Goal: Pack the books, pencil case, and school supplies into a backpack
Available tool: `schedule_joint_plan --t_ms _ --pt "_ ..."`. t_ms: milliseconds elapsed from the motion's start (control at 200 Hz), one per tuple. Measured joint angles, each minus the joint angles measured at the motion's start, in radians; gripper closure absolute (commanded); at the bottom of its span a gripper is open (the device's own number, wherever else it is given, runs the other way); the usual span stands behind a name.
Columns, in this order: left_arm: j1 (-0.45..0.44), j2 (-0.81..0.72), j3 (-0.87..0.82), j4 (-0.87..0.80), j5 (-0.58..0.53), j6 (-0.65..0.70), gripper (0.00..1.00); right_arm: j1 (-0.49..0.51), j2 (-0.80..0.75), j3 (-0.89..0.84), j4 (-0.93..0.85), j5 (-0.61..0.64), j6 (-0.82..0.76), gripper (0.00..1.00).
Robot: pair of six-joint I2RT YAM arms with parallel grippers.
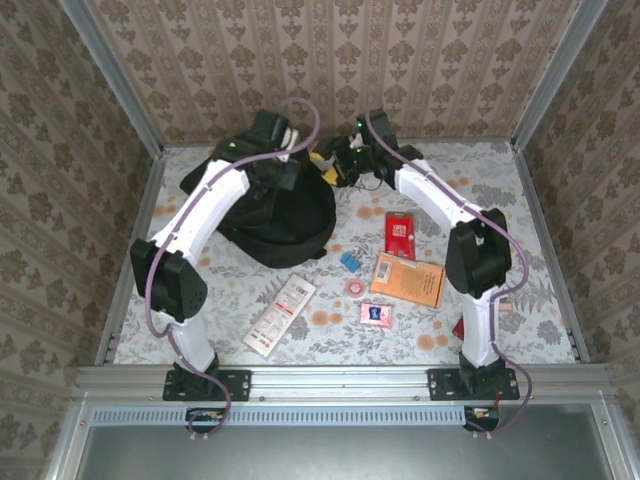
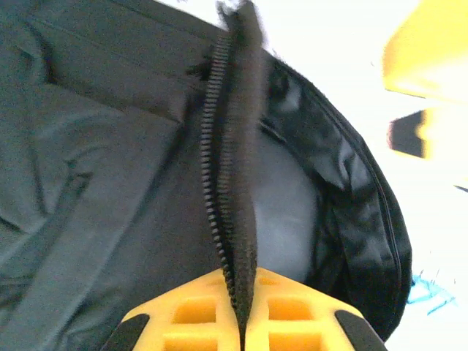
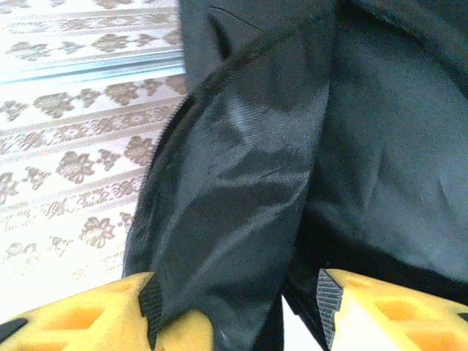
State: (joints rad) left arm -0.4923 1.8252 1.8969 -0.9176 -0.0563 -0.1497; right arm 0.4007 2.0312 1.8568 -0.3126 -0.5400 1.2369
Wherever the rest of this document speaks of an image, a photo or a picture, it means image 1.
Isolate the black backpack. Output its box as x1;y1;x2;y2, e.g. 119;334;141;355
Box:
179;127;338;270

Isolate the red booklet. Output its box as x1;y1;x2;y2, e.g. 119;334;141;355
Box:
384;211;418;262

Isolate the orange book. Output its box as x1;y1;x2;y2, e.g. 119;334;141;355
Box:
369;252;447;309

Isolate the pink eraser pack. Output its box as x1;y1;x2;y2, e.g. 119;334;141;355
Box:
359;301;394;329

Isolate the white stationery package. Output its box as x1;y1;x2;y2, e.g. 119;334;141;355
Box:
242;273;318;358

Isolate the grey metal panel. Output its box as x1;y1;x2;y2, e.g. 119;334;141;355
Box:
47;399;629;480

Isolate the thin black right gripper cable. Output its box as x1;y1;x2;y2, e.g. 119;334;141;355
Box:
343;175;385;194

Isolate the aluminium table rail below wallpaper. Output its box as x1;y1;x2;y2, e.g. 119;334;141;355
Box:
162;136;516;148

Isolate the aluminium frame post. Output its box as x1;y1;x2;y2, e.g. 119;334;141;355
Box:
510;0;610;151
58;0;165;157

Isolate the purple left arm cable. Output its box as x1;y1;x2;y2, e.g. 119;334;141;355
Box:
143;97;322;444

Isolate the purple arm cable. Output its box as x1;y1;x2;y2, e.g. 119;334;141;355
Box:
143;97;322;444
363;110;534;437

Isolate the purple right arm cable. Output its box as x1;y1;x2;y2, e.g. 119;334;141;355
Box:
363;110;534;437

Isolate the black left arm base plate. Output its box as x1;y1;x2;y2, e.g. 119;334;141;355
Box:
163;368;252;403

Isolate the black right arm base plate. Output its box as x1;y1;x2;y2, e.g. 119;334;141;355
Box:
427;368;520;403

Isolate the grey slotted cable duct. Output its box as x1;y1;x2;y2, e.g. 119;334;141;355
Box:
91;405;502;427

